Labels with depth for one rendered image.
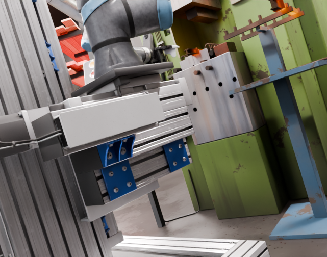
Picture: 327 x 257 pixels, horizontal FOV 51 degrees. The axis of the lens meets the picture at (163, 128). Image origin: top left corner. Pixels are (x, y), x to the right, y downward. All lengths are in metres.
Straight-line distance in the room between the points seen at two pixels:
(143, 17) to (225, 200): 1.34
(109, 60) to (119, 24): 0.11
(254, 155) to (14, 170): 1.32
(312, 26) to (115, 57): 1.69
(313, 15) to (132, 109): 1.85
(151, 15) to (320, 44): 1.58
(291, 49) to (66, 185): 1.44
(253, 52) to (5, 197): 1.56
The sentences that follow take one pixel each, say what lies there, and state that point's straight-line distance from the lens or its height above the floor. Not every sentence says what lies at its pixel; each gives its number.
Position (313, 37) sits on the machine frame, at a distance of 2.44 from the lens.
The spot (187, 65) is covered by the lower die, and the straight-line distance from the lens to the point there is 2.08.
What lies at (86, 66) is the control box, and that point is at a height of 1.16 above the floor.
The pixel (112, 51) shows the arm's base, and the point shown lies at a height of 0.88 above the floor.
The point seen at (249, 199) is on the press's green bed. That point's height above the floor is 0.10.
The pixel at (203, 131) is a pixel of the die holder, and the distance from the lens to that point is 2.01.
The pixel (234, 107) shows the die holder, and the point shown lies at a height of 0.62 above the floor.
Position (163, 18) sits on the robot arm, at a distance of 1.03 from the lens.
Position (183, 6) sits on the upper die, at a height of 1.27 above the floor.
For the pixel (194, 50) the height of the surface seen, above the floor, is 1.00.
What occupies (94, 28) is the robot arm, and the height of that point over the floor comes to 0.96.
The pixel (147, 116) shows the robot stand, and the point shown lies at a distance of 0.78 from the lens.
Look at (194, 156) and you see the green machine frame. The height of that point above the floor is 0.38.
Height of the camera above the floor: 0.65
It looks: 1 degrees down
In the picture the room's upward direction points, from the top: 17 degrees counter-clockwise
